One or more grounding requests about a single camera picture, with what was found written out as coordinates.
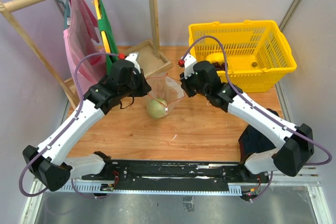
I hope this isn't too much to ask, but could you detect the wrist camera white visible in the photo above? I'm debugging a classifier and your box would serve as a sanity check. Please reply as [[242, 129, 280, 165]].
[[118, 52, 141, 73], [178, 54, 197, 79]]

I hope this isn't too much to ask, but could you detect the aluminium frame rail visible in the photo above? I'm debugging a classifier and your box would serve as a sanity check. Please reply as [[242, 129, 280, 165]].
[[24, 160, 335, 223]]

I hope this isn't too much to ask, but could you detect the yellow hanger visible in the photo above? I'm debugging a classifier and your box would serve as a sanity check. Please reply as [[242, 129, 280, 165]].
[[93, 0, 113, 52]]

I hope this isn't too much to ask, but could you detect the dark navy cloth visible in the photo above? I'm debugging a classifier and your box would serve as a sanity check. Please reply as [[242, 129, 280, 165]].
[[237, 108, 286, 162]]

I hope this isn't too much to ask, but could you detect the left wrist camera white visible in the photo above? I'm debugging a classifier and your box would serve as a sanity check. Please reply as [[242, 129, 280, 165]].
[[118, 52, 141, 73]]

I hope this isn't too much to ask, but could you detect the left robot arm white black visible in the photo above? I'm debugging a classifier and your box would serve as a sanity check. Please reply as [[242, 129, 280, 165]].
[[19, 54, 151, 196]]

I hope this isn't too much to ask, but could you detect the pink shirt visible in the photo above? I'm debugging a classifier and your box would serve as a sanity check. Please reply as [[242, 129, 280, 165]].
[[64, 0, 107, 93]]

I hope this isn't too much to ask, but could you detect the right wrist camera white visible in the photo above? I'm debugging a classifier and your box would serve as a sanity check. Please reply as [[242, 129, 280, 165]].
[[178, 54, 197, 79]]

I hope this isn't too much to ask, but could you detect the yellow mango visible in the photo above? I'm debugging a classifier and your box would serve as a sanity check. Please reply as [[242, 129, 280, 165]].
[[205, 52, 225, 64]]

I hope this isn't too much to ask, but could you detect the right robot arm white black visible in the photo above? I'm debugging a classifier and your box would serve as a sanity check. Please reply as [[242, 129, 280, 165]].
[[178, 56, 314, 182]]

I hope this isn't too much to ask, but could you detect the teal hanger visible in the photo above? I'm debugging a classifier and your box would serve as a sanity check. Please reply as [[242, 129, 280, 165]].
[[56, 0, 71, 30]]

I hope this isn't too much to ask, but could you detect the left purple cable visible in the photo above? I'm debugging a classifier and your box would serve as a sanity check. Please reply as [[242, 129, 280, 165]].
[[19, 52, 121, 200]]

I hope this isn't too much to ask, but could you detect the yellow plastic basket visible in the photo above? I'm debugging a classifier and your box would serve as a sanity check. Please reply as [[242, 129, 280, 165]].
[[188, 20, 297, 93]]

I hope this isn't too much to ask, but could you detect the green cabbage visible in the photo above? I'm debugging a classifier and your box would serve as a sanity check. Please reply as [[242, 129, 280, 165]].
[[146, 98, 167, 119]]

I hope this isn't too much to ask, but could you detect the dark red grapes bunch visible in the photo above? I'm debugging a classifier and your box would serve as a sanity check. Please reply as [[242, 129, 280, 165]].
[[212, 62, 228, 71]]

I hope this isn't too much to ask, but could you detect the wooden clothes rack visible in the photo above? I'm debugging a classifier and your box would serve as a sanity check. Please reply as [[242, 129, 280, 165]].
[[1, 0, 172, 108]]

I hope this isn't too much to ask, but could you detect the clear zip top bag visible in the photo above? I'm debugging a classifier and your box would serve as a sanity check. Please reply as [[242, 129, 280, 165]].
[[145, 73, 186, 116]]

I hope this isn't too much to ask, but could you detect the green shirt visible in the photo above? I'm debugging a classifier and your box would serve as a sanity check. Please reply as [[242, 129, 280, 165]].
[[93, 0, 119, 73]]

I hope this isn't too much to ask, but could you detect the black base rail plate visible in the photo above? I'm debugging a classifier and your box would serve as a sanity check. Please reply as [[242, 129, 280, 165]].
[[82, 159, 269, 194]]

